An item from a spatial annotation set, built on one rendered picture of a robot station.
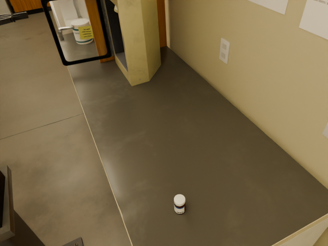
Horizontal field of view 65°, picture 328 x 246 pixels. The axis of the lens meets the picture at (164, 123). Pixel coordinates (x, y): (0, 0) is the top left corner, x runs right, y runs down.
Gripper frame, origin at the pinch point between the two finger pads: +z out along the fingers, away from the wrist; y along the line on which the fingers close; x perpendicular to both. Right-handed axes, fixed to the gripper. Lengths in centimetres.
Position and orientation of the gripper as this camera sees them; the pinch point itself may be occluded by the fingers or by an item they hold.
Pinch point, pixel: (20, 15)
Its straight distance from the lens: 166.4
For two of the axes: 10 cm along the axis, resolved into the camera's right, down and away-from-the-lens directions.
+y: -4.3, -5.9, 6.8
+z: 9.0, -3.2, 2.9
